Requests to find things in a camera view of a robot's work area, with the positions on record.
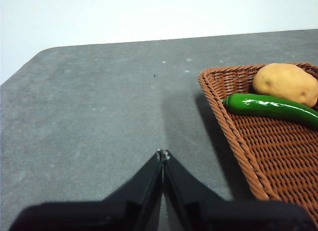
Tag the yellow-brown potato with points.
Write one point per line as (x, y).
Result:
(285, 82)

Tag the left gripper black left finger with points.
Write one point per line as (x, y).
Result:
(99, 216)

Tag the brown woven wicker basket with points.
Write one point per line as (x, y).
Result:
(273, 154)

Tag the green chili pepper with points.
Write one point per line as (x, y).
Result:
(268, 108)

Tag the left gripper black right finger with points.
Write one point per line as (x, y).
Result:
(236, 216)

